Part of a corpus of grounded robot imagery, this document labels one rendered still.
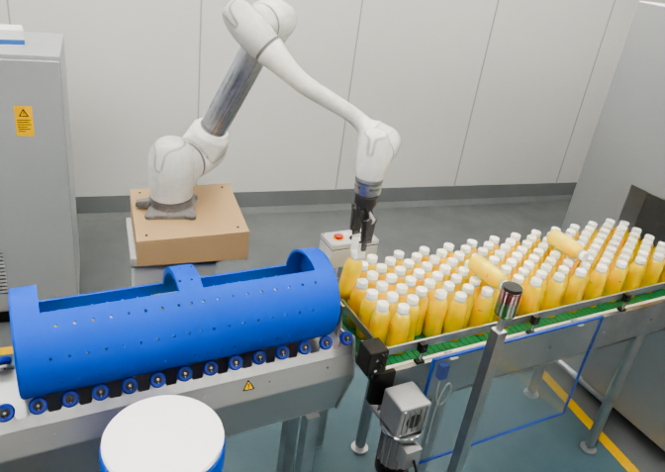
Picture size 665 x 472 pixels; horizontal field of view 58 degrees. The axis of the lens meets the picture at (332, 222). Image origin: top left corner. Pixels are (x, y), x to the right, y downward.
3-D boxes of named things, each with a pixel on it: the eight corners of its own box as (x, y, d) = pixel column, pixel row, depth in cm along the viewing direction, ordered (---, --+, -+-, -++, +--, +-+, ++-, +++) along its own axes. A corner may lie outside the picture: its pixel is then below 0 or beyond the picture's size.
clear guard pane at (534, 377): (407, 465, 215) (433, 360, 193) (562, 411, 250) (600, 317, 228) (407, 466, 214) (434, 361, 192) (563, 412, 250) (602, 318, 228)
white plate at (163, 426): (109, 503, 123) (109, 507, 124) (238, 466, 135) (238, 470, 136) (93, 408, 145) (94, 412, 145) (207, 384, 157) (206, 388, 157)
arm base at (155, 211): (139, 196, 231) (138, 183, 228) (197, 196, 235) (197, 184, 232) (133, 220, 216) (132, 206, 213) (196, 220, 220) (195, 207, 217)
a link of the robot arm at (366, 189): (364, 183, 188) (361, 201, 190) (388, 181, 192) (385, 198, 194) (350, 172, 195) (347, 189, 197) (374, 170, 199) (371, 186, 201)
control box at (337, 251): (318, 255, 231) (321, 232, 226) (362, 249, 240) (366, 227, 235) (329, 269, 223) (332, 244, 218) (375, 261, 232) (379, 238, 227)
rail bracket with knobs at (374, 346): (351, 362, 193) (356, 336, 189) (371, 357, 196) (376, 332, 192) (367, 383, 186) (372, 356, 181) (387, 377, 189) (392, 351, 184)
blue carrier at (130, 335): (18, 354, 171) (6, 268, 158) (298, 303, 210) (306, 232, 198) (23, 424, 148) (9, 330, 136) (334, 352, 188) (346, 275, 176)
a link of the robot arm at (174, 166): (140, 198, 219) (136, 141, 208) (168, 178, 234) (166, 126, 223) (177, 209, 214) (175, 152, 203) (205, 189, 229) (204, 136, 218)
